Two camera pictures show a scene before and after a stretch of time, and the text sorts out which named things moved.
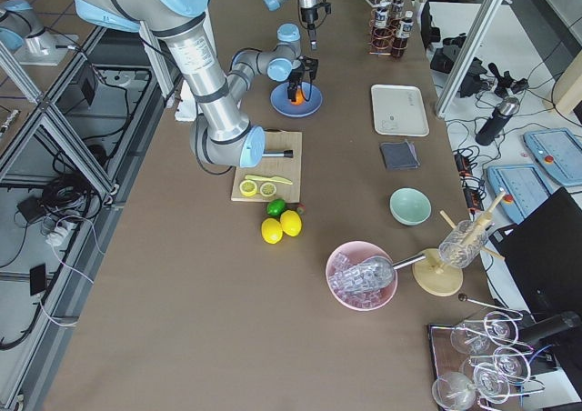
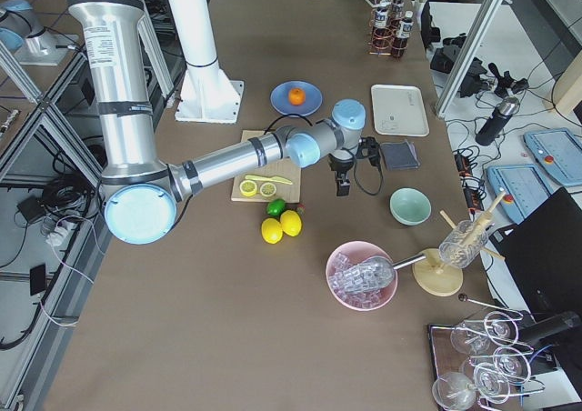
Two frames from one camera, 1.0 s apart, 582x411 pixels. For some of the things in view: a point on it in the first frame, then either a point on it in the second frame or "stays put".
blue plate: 281,104 stays put
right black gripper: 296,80 -> 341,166
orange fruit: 299,97 stays put
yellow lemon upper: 272,231 stays put
